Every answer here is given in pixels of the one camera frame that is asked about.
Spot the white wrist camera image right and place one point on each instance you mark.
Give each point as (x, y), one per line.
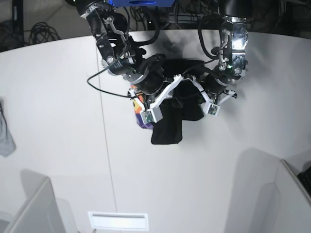
(213, 109)

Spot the grey cloth at table edge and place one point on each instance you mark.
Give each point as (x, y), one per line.
(7, 144)

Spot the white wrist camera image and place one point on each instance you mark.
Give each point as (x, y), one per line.
(213, 109)
(151, 115)

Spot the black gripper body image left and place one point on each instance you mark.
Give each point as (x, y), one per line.
(148, 77)

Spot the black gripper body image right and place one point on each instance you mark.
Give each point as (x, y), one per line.
(216, 83)

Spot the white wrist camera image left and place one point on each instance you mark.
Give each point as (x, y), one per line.
(151, 115)

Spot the blue box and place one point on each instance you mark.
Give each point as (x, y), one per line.
(147, 3)

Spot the white partition panel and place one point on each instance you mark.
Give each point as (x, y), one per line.
(38, 214)
(284, 206)

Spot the white partition panel right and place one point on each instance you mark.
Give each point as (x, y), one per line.
(284, 206)

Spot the white partition panel left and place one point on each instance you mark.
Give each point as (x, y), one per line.
(38, 214)

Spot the black T-shirt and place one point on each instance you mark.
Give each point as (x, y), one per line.
(179, 108)

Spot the black keyboard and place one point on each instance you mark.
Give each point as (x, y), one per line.
(305, 179)

